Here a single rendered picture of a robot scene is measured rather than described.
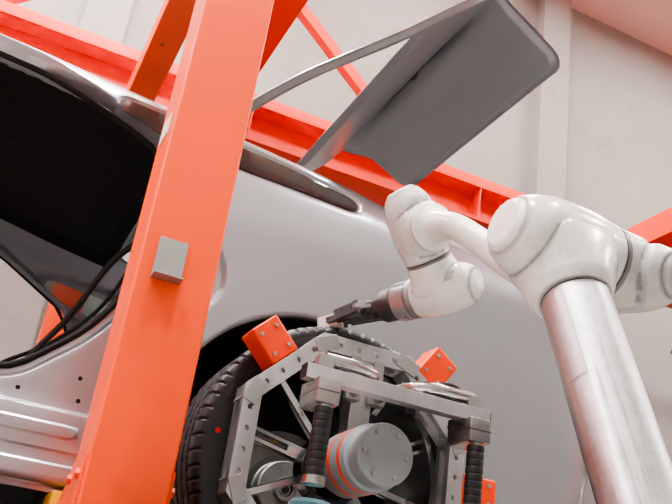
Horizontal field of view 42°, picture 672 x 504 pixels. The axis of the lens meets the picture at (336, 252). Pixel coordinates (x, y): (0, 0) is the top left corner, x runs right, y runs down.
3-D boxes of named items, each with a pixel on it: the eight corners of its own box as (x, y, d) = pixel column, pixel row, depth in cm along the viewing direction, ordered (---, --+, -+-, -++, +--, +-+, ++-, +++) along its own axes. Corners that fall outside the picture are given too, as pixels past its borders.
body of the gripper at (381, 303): (387, 315, 194) (355, 324, 200) (410, 322, 200) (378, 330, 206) (385, 283, 197) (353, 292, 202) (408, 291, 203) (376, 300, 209)
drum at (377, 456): (366, 506, 193) (373, 442, 199) (413, 496, 175) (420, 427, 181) (307, 493, 189) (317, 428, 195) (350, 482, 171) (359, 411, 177)
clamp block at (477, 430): (466, 451, 186) (468, 426, 188) (490, 445, 178) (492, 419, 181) (446, 446, 184) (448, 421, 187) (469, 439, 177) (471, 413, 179)
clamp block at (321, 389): (320, 414, 175) (324, 389, 177) (339, 406, 167) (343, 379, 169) (297, 408, 173) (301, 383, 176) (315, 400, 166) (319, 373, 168)
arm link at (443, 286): (438, 309, 200) (416, 256, 198) (498, 294, 191) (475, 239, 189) (417, 328, 191) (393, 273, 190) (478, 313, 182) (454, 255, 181)
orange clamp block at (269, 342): (286, 356, 199) (264, 323, 199) (299, 348, 192) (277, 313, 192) (262, 372, 195) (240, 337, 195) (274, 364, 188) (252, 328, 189)
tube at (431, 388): (434, 424, 200) (438, 380, 205) (481, 409, 184) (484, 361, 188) (365, 406, 195) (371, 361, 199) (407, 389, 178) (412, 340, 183)
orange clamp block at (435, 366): (420, 399, 209) (442, 374, 214) (437, 392, 203) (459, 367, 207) (401, 377, 209) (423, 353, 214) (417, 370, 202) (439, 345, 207)
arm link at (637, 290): (627, 255, 153) (568, 229, 147) (714, 246, 137) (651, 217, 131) (613, 328, 150) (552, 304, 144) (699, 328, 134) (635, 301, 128)
